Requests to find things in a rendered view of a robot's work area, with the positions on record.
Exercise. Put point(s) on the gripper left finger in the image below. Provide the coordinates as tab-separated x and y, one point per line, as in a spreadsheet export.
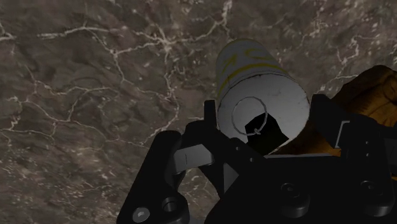
161	173

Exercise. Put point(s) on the brown rounded object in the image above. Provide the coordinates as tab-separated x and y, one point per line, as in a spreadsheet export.
369	93

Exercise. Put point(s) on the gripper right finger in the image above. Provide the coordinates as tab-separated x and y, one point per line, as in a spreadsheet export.
350	133

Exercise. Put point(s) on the white can with yellow print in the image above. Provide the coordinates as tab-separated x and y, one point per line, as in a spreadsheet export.
260	93

